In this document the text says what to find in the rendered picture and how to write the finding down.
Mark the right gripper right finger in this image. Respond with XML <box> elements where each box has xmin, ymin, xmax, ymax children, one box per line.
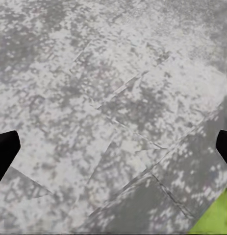
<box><xmin>216</xmin><ymin>130</ymin><xmax>227</xmax><ymax>163</ymax></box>

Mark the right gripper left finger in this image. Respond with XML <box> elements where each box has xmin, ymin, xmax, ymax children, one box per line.
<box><xmin>0</xmin><ymin>130</ymin><xmax>21</xmax><ymax>181</ymax></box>

